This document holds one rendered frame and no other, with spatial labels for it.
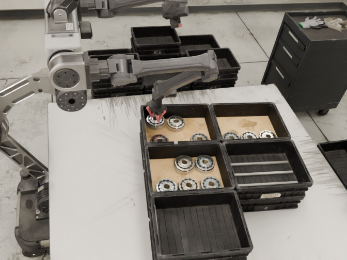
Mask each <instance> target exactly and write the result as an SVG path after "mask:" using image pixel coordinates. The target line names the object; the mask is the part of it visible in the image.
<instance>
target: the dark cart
mask: <svg viewBox="0 0 347 260"><path fill-rule="evenodd" d="M314 16H316V17H317V18H316V19H315V20H317V19H319V18H320V19H321V20H324V18H329V17H331V18H332V17H335V18H336V19H338V18H340V19H342V20H343V21H346V20H347V11H346V10H333V11H301V12H285V14H284V16H283V20H282V23H281V26H280V29H279V32H278V35H277V38H276V41H275V43H274V46H273V49H272V52H271V55H270V58H269V61H268V63H267V66H266V69H265V72H264V76H263V79H262V81H261V84H262V85H267V84H275V85H276V87H277V88H278V90H279V91H280V93H281V94H282V96H283V97H284V98H285V100H286V101H287V103H288V104H289V106H290V107H291V109H292V110H293V112H304V111H313V110H319V111H318V113H319V114H320V115H321V116H323V115H325V114H327V113H328V111H329V109H333V108H337V106H338V104H339V102H340V101H341V99H342V97H343V95H344V94H345V92H346V90H347V29H343V30H342V31H338V30H335V29H332V28H329V27H328V28H327V27H321V29H317V28H311V27H307V28H302V27H301V26H300V25H299V23H300V22H304V21H305V19H306V18H308V17H310V20H311V19H313V18H314Z"/></svg>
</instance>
